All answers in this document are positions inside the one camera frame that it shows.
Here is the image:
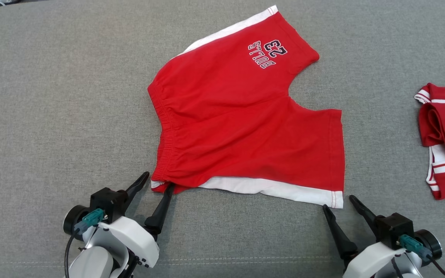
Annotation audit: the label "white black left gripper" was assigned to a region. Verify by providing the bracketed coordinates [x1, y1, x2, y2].
[85, 172, 175, 268]

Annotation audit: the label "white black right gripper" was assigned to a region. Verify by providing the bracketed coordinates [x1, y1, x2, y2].
[322, 195, 406, 278]

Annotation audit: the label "red shorts with number 23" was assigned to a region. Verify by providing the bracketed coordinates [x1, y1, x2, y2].
[148, 5, 345, 209]

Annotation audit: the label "teal left camera connector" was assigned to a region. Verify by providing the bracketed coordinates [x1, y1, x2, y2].
[74, 208, 105, 236]

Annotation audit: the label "teal camera connector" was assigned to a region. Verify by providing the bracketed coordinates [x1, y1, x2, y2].
[397, 234, 433, 261]
[74, 208, 105, 236]

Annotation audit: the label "teal right camera connector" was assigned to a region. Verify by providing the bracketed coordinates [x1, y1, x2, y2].
[397, 234, 433, 261]

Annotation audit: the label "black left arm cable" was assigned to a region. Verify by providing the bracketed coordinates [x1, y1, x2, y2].
[64, 232, 81, 278]

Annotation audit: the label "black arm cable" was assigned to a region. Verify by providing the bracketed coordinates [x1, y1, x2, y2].
[64, 232, 81, 278]
[427, 258, 445, 278]

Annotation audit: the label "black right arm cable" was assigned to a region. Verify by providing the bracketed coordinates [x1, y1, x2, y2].
[427, 258, 445, 278]

